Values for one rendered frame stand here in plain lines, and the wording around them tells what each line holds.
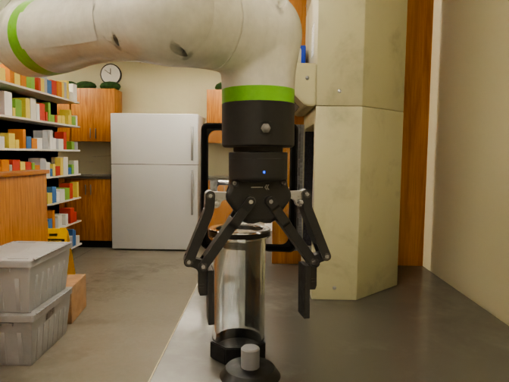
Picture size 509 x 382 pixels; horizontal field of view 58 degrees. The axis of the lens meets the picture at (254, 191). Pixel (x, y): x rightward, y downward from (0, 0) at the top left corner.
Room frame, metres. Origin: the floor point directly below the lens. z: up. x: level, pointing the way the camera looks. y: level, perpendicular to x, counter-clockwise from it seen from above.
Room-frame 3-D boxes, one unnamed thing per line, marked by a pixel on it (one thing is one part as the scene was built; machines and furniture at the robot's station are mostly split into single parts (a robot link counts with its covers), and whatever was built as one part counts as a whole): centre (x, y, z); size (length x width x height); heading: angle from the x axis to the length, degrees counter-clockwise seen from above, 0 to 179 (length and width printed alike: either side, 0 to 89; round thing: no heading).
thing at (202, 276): (0.57, 0.07, 1.14); 0.03 x 0.01 x 0.05; 101
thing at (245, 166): (0.59, 0.00, 1.25); 0.08 x 0.07 x 0.09; 101
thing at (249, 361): (0.67, 0.00, 0.97); 0.09 x 0.09 x 0.07
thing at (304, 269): (0.60, -0.07, 1.12); 0.03 x 0.01 x 0.07; 11
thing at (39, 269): (2.95, 1.50, 0.49); 0.60 x 0.42 x 0.33; 179
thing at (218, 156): (1.44, 0.02, 1.19); 0.30 x 0.01 x 0.40; 82
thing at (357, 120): (1.26, -0.27, 1.33); 0.32 x 0.25 x 0.77; 179
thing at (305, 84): (1.27, -0.09, 1.46); 0.32 x 0.11 x 0.10; 179
